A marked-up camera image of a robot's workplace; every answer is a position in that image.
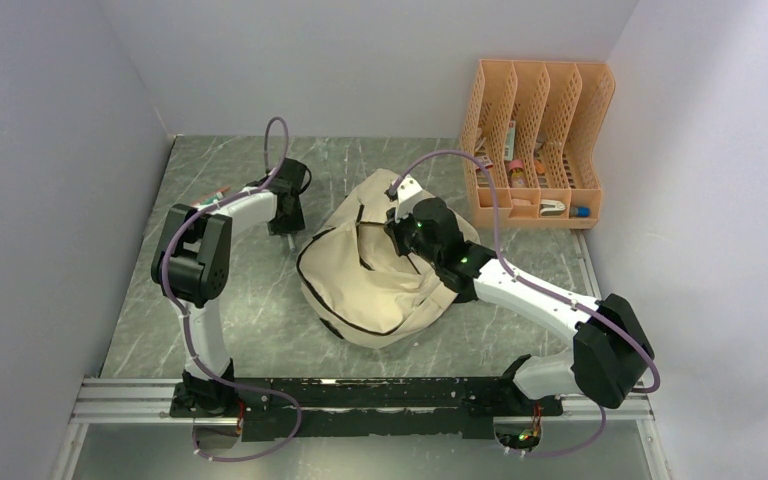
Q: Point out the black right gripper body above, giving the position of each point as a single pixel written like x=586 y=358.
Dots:
x=405 y=239

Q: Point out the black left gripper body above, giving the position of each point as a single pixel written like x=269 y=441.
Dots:
x=288 y=223

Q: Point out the orange green white marker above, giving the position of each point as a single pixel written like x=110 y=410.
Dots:
x=210 y=197

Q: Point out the beige canvas backpack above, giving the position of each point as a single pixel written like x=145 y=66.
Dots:
x=351 y=275

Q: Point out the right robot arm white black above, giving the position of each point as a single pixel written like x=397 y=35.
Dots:
x=608 y=351

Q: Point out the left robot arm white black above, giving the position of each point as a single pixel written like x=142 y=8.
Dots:
x=191 y=264

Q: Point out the white stapler in organizer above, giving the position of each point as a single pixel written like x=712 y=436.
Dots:
x=551 y=208

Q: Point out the green white packet in organizer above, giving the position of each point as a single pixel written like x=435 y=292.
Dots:
x=509 y=142

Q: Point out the blue cap item in organizer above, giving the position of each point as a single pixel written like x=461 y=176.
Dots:
x=579 y=212

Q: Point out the orange plastic file organizer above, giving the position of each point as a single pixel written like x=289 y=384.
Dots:
x=559 y=109

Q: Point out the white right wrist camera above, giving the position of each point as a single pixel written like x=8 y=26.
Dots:
x=406 y=193

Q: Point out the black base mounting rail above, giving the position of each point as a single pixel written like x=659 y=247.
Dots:
x=271 y=408

